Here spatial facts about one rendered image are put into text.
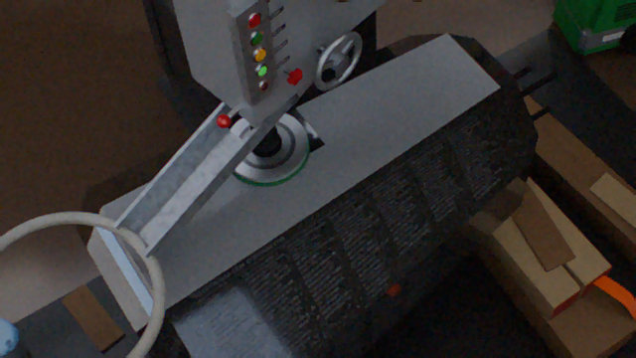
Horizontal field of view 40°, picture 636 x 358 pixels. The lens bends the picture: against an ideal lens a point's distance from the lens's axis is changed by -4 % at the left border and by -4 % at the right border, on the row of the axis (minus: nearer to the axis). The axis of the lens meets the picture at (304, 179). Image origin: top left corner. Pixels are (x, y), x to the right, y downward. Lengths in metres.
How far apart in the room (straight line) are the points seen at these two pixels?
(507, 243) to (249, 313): 0.99
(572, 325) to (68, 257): 1.74
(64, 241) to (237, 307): 1.24
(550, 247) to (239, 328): 1.11
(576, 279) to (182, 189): 1.32
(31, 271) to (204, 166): 1.28
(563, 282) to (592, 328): 0.18
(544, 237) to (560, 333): 0.31
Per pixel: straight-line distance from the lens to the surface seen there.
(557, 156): 3.25
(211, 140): 2.21
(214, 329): 2.22
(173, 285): 2.20
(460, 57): 2.53
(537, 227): 2.93
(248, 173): 2.29
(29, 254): 3.36
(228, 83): 1.97
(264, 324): 2.26
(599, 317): 2.96
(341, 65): 2.02
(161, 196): 2.20
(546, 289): 2.85
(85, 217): 2.23
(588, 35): 3.59
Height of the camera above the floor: 2.79
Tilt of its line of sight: 58 degrees down
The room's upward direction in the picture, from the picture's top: 7 degrees counter-clockwise
